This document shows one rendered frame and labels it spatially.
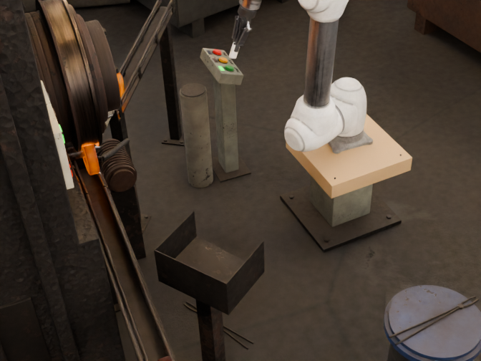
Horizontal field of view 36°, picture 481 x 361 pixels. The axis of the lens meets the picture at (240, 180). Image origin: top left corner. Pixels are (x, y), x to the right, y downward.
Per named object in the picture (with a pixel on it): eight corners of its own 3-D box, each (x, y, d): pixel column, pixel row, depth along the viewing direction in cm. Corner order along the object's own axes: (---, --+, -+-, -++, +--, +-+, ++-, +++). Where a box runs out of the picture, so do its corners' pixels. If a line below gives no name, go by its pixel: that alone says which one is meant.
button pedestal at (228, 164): (222, 185, 357) (215, 74, 317) (205, 157, 374) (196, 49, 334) (253, 176, 361) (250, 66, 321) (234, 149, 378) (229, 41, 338)
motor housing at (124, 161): (122, 269, 317) (103, 172, 282) (109, 236, 332) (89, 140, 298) (152, 261, 320) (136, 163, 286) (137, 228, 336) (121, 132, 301)
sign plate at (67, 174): (66, 190, 194) (53, 134, 182) (47, 135, 212) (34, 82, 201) (75, 187, 194) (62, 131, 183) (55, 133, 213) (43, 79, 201)
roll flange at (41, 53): (7, 24, 245) (46, 162, 247) (2, -15, 200) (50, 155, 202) (37, 18, 248) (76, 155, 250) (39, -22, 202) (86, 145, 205)
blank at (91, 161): (92, 185, 247) (101, 182, 248) (86, 150, 236) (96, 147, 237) (80, 155, 257) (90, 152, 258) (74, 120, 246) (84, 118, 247)
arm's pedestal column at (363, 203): (353, 172, 361) (357, 120, 341) (401, 223, 333) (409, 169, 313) (280, 198, 348) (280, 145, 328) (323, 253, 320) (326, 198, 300)
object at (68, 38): (37, 18, 248) (76, 155, 250) (39, -22, 202) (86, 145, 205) (56, 14, 249) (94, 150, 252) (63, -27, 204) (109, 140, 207)
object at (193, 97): (193, 190, 354) (184, 99, 321) (185, 176, 363) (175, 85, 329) (217, 184, 358) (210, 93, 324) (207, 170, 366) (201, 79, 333)
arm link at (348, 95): (373, 125, 309) (377, 81, 295) (343, 145, 300) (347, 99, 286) (343, 109, 318) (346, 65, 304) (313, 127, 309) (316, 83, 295)
